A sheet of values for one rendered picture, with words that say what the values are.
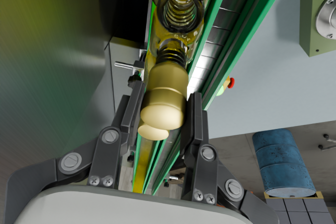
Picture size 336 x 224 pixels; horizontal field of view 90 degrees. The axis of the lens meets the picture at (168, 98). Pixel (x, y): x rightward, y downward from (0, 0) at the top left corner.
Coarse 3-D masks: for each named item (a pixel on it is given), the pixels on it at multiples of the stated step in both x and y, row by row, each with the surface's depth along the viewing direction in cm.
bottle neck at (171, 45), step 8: (168, 40) 17; (176, 40) 17; (160, 48) 16; (168, 48) 16; (176, 48) 16; (184, 48) 17; (160, 56) 15; (168, 56) 15; (176, 56) 15; (184, 56) 16; (184, 64) 15
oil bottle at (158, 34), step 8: (152, 16) 18; (152, 24) 17; (160, 24) 17; (200, 24) 17; (152, 32) 17; (160, 32) 17; (168, 32) 17; (192, 32) 17; (200, 32) 18; (152, 40) 18; (160, 40) 17; (184, 40) 17; (192, 40) 17; (152, 48) 19; (192, 48) 18; (152, 56) 20; (192, 56) 19
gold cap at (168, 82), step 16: (160, 64) 14; (176, 64) 14; (160, 80) 12; (176, 80) 13; (144, 96) 12; (160, 96) 11; (176, 96) 12; (144, 112) 12; (160, 112) 12; (176, 112) 11; (160, 128) 13
